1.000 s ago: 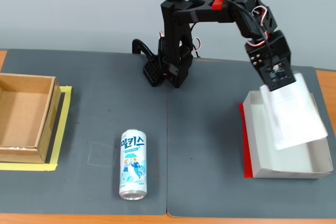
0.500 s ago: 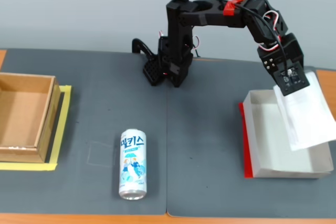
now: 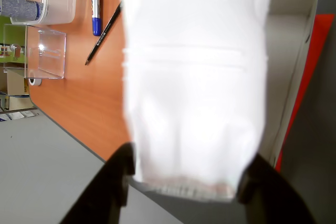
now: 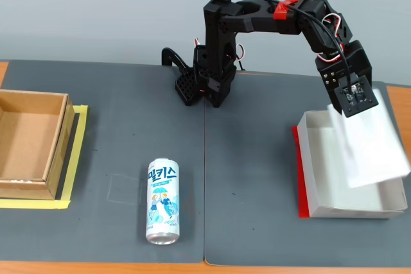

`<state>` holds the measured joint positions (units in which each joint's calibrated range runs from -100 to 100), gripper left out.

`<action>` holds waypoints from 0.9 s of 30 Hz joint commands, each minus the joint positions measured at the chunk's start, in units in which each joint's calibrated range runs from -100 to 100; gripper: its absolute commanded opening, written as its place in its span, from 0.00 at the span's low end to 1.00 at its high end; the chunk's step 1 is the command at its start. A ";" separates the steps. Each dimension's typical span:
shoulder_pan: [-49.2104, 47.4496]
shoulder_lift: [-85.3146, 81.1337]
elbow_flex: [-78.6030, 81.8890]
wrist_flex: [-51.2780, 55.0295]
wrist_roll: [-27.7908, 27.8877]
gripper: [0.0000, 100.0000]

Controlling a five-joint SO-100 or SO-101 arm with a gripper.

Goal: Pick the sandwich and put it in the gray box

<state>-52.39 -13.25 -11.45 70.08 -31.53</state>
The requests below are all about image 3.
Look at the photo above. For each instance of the blue white marker pen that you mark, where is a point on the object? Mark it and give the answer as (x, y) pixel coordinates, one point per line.
(96, 3)

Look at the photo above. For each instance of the gray blue speckled cylinder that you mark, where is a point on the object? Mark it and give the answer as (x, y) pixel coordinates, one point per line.
(18, 6)

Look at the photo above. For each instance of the white tape roll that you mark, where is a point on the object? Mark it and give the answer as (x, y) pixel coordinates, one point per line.
(35, 81)

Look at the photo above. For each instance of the black pencil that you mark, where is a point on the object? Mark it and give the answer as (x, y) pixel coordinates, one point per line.
(103, 33)

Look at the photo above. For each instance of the brown background carton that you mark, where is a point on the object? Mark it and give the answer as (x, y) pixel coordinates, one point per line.
(15, 85)

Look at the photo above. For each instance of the clear acrylic box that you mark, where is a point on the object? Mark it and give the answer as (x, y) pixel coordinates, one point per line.
(50, 51)

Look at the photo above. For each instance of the gray paper box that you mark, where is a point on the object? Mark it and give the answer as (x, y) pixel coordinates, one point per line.
(288, 51)

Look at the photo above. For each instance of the white sandwich pack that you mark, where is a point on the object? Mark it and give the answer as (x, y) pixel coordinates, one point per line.
(194, 77)

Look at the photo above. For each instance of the red paper sheet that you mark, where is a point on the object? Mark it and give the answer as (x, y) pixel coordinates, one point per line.
(315, 51)

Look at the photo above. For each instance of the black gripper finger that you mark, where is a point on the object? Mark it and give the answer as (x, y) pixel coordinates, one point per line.
(270, 197)
(110, 182)

